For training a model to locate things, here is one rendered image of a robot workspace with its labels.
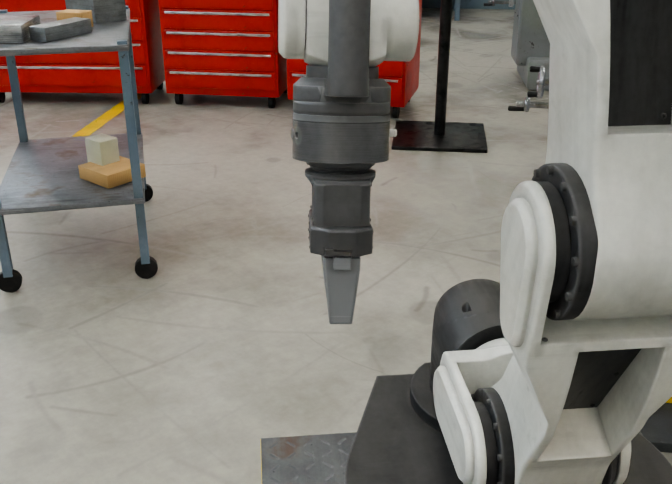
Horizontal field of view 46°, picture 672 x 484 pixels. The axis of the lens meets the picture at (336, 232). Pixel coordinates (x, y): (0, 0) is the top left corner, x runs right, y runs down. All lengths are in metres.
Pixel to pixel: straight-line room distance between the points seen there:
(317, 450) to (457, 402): 0.48
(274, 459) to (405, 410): 0.29
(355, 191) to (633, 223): 0.23
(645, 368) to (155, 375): 1.76
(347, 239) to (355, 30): 0.17
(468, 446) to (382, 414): 0.29
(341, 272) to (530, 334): 0.18
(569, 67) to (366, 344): 1.83
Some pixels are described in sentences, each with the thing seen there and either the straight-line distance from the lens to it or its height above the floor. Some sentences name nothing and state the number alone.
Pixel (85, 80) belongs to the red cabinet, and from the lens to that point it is 5.28.
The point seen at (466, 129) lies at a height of 0.02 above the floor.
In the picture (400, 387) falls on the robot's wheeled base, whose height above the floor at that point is 0.57.
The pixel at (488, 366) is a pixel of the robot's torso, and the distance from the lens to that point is 1.08.
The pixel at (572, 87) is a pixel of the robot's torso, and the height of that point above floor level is 1.14.
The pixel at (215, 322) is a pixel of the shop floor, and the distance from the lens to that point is 2.62.
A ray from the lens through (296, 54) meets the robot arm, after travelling 0.71.
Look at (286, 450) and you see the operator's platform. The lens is 1.44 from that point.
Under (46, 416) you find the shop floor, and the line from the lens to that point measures 2.32.
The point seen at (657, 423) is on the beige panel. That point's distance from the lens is 2.27.
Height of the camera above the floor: 1.31
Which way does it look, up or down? 24 degrees down
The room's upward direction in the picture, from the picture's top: straight up
